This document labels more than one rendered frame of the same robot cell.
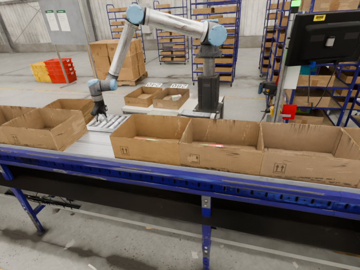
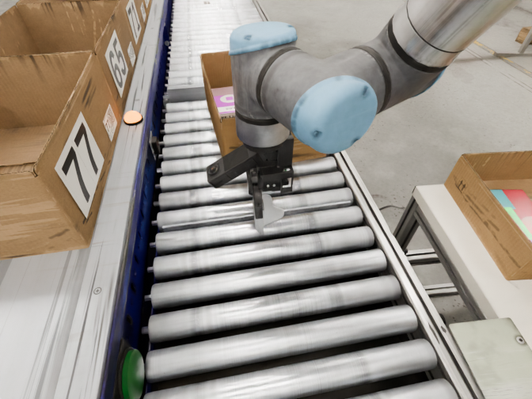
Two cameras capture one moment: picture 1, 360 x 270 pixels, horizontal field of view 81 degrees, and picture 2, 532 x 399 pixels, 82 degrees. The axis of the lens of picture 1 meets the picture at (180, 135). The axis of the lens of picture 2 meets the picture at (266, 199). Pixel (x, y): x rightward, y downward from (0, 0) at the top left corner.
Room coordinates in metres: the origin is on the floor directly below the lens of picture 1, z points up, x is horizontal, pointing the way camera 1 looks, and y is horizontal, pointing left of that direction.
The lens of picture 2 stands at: (1.51, 0.27, 1.31)
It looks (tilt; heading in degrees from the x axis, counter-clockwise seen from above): 47 degrees down; 63
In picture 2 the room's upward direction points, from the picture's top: straight up
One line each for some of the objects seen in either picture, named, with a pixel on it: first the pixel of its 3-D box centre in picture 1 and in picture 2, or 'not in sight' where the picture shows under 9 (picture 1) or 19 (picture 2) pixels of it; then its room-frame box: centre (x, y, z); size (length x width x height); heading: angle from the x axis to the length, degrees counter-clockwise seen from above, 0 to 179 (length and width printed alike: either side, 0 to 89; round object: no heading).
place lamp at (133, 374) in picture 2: not in sight; (135, 375); (1.40, 0.47, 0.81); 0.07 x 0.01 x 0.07; 73
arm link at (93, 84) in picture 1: (95, 87); (264, 72); (1.71, 0.67, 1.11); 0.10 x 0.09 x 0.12; 96
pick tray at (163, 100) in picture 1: (172, 97); not in sight; (2.19, 0.06, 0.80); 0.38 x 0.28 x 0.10; 158
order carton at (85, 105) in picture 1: (69, 112); (260, 102); (1.88, 1.03, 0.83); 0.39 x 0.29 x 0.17; 78
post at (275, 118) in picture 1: (281, 81); not in sight; (1.54, -0.78, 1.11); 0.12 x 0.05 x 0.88; 73
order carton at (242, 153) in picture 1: (221, 145); not in sight; (0.96, -0.22, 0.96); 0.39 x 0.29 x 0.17; 73
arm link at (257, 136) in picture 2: (96, 97); (262, 122); (1.71, 0.67, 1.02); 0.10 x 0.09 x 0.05; 73
